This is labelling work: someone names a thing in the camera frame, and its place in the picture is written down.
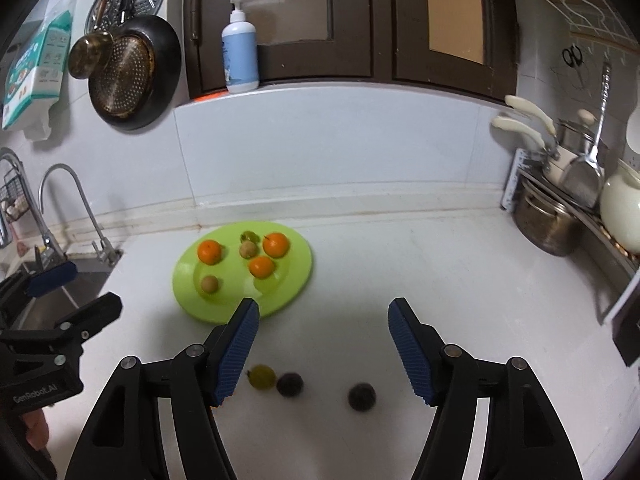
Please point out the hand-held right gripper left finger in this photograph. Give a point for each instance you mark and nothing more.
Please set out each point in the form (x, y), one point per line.
(235, 350)

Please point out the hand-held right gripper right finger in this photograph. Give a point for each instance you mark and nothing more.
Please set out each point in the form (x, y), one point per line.
(410, 350)

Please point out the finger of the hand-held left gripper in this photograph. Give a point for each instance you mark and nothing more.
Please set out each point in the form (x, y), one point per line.
(95, 312)
(52, 277)

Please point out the green tomato with stem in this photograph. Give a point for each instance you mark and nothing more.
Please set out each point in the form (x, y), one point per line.
(261, 377)

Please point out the green plate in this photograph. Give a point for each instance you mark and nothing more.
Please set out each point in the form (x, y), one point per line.
(225, 300)

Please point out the dark purple plum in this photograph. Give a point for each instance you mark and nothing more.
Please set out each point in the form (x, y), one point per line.
(362, 396)
(290, 384)

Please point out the brown kiwi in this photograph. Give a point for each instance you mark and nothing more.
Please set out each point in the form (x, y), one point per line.
(210, 284)
(248, 249)

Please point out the orange tangerine with stem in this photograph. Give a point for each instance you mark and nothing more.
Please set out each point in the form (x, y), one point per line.
(276, 245)

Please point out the person's left hand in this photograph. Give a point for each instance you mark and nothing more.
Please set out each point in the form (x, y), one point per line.
(36, 430)

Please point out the large chrome faucet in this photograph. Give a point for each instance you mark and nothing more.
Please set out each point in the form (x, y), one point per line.
(47, 252)

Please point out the steel sink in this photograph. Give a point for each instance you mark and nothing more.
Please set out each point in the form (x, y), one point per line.
(70, 300)

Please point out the thin gooseneck faucet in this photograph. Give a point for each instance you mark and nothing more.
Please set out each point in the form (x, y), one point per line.
(106, 252)

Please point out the large steel pot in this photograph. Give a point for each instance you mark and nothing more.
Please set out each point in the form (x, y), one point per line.
(545, 220)

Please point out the white dish rack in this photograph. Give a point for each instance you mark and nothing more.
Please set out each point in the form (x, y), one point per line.
(510, 180)

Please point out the paper towel package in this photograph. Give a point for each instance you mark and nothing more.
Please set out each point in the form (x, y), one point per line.
(35, 70)

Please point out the black frying pan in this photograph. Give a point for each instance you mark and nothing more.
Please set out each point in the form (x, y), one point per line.
(132, 80)

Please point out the black knife block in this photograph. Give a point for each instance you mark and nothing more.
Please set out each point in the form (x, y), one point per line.
(627, 335)

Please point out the small brass pot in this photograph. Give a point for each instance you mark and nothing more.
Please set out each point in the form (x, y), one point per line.
(90, 55)

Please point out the cream saucepan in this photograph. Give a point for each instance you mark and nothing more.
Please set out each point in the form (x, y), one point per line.
(552, 170)

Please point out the flat red object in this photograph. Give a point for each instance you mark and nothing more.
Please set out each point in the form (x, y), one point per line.
(207, 96)

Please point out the metal skimmer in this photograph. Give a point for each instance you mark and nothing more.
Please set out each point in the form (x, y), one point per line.
(585, 180)

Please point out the cream ceramic teapot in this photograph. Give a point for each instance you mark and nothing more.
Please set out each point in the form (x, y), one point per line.
(620, 205)

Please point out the white pump bottle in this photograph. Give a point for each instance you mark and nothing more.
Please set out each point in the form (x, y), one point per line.
(240, 57)

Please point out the cream lid knob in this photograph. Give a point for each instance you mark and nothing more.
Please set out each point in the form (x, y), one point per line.
(585, 116)

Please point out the white rice spoon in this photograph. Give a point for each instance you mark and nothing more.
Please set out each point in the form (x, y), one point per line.
(633, 130)

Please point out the black scissors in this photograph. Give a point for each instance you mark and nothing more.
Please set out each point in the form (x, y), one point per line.
(572, 57)

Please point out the dark brown window frame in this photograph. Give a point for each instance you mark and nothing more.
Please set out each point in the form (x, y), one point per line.
(380, 20)

